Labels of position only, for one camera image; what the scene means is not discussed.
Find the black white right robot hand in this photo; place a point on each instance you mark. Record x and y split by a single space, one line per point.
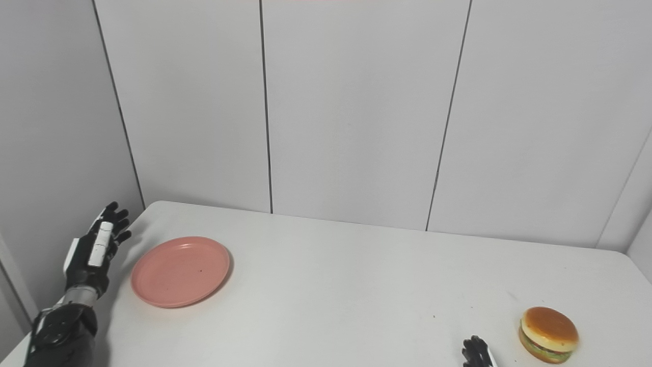
476 354

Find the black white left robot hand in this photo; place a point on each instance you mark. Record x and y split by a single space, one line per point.
81 272

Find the toy hamburger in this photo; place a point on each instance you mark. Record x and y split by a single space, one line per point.
550 326

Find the pink round plate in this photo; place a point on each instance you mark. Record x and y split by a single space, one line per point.
178 272

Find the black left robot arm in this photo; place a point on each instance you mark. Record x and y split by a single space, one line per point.
63 336

